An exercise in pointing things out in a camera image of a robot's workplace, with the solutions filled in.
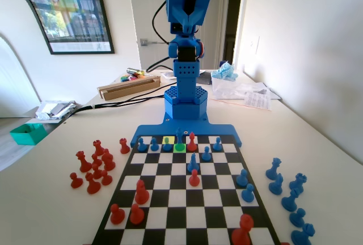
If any blue king chess piece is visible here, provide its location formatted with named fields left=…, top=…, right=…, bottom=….
left=174, top=128, right=185, bottom=153

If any blue queen chess piece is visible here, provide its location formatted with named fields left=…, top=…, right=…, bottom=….
left=265, top=157, right=283, bottom=180

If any red queen chess piece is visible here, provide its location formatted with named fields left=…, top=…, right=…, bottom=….
left=76, top=150, right=93, bottom=174

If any blue rook chess piece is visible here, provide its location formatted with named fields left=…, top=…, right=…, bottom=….
left=289, top=172, right=308, bottom=195

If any large red piece front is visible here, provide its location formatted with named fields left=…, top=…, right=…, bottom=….
left=231, top=213, right=255, bottom=245

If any white door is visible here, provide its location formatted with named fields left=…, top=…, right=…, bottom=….
left=127, top=0, right=229, bottom=71

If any white paper sheet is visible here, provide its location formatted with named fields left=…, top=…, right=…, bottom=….
left=160, top=70, right=179, bottom=81

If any grey notebook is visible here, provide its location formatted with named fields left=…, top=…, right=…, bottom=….
left=196, top=71, right=214, bottom=86

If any silver yellow tube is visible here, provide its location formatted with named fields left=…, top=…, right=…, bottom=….
left=126, top=67, right=146, bottom=76

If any colourful marker set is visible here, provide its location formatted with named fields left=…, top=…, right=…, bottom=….
left=120, top=74, right=147, bottom=83

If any clear plastic bag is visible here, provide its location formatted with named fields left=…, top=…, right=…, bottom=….
left=211, top=77, right=280, bottom=100

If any long cardboard box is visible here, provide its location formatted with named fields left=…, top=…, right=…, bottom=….
left=97, top=75, right=162, bottom=101

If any black framed poster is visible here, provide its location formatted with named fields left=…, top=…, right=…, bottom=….
left=27, top=0, right=116, bottom=56

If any printed paper sheet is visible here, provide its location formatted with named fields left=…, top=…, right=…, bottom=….
left=243, top=90, right=273, bottom=112

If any crumpled silver paper pile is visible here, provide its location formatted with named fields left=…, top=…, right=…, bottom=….
left=34, top=100, right=83, bottom=121

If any white arched panel dark rim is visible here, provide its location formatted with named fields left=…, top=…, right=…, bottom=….
left=0, top=0, right=54, bottom=118

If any black white chessboard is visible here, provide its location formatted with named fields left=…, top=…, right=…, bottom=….
left=91, top=134, right=281, bottom=245

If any green plastic bin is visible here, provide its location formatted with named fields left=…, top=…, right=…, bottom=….
left=9, top=122, right=48, bottom=146

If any silver door handle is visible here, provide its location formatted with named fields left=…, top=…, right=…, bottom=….
left=139, top=37, right=168, bottom=47

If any black table cable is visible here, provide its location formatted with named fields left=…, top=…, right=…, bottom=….
left=64, top=87, right=170, bottom=117
left=58, top=85, right=171, bottom=121

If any blue arm base plate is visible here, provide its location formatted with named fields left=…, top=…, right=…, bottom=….
left=130, top=122, right=244, bottom=148

